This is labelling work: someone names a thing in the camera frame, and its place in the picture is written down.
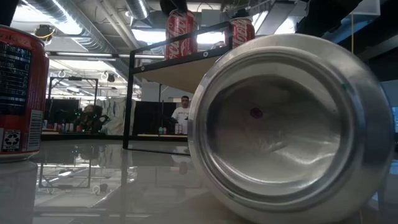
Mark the white draped cloth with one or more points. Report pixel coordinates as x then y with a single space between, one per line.
122 115

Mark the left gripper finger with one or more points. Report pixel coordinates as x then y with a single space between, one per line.
172 5

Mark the light wooden board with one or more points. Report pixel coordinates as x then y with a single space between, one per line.
180 74

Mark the round silver ceiling duct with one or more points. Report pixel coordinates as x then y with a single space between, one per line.
136 7

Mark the black background rack frame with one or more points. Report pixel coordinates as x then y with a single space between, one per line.
74 78

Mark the fluorescent ceiling light tube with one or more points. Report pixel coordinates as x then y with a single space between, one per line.
149 56

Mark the person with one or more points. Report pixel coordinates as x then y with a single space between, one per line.
182 116
91 119

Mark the red Coca-Cola can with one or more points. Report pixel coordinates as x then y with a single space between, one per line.
242 32
180 37
21 93
273 130

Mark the round black ceiling fixture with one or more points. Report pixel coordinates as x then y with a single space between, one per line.
45 31

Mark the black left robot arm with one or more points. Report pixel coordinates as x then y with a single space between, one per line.
7 11

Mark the black partition panel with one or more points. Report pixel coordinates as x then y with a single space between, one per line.
149 118

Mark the background table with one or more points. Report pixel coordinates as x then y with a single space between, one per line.
155 135

